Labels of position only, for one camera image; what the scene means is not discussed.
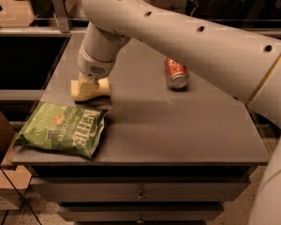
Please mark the green Kettle chips bag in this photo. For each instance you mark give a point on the green Kettle chips bag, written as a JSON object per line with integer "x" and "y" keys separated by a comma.
{"x": 62, "y": 128}

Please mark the upper grey drawer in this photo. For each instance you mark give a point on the upper grey drawer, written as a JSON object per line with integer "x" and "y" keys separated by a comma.
{"x": 63, "y": 190}

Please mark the cardboard box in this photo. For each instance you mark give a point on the cardboard box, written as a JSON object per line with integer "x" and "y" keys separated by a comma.
{"x": 14, "y": 179}

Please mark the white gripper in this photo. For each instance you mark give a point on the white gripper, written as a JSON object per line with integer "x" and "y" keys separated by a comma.
{"x": 93, "y": 66}

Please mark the grey drawer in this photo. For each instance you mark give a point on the grey drawer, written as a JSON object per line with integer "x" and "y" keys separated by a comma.
{"x": 143, "y": 212}
{"x": 63, "y": 190}

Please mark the left metal bracket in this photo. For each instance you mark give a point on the left metal bracket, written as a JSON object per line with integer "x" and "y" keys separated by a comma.
{"x": 61, "y": 15}

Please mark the yellow sponge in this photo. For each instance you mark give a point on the yellow sponge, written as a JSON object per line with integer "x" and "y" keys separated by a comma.
{"x": 83, "y": 91}

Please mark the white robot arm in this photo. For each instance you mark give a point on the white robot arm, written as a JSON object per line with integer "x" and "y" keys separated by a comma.
{"x": 246, "y": 66}

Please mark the right metal bracket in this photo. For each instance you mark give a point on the right metal bracket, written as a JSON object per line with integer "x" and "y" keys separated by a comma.
{"x": 180, "y": 6}

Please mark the metal bracket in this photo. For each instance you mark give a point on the metal bracket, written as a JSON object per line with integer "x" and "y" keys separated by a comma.
{"x": 61, "y": 15}
{"x": 180, "y": 6}

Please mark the lower grey drawer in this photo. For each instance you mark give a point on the lower grey drawer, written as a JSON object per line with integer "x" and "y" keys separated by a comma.
{"x": 143, "y": 212}

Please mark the red Coca-Cola can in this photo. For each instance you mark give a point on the red Coca-Cola can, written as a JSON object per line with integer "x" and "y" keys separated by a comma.
{"x": 177, "y": 74}

